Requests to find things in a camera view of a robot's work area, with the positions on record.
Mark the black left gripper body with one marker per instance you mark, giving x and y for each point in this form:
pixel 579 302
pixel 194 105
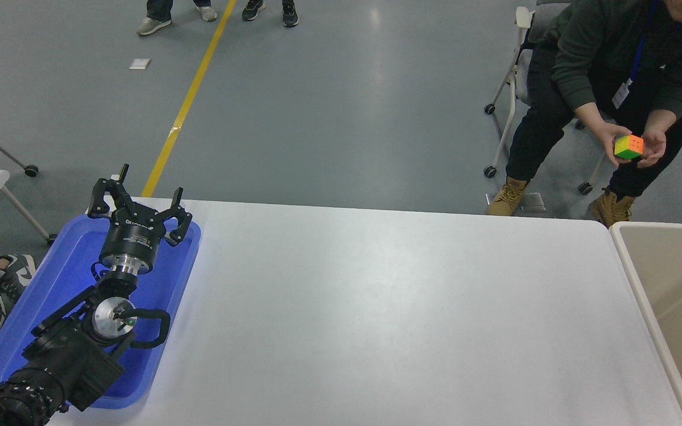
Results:
pixel 134 239

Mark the colourful puzzle cube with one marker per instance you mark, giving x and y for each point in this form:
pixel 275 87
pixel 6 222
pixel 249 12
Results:
pixel 628 148

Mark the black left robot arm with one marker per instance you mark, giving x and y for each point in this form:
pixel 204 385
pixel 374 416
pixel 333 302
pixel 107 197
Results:
pixel 63 361

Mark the person's right hand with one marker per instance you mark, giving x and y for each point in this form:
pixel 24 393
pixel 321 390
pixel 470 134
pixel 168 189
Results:
pixel 607 135

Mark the person's left hand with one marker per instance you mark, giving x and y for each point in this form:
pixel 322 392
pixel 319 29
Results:
pixel 655 148

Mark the blue plastic tray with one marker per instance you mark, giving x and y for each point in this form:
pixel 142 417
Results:
pixel 57 278

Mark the person in pale shoes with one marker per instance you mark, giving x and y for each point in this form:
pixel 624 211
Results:
pixel 154 21

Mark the person in dark shoes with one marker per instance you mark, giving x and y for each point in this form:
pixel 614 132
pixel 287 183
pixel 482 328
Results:
pixel 270 9

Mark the metal floor plate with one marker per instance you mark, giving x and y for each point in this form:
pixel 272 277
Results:
pixel 533 202

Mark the white wheeled chair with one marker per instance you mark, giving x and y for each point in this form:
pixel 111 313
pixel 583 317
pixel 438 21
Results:
pixel 515 65

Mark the seated person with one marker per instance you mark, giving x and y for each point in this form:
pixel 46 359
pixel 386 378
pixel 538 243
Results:
pixel 589 53

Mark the white id badge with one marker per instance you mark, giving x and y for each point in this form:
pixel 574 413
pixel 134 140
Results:
pixel 621 94

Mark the large pale bin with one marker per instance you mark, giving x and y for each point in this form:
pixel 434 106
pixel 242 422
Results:
pixel 681 278

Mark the grey wheeled frame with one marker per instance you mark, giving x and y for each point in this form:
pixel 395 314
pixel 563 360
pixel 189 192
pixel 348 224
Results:
pixel 3 155

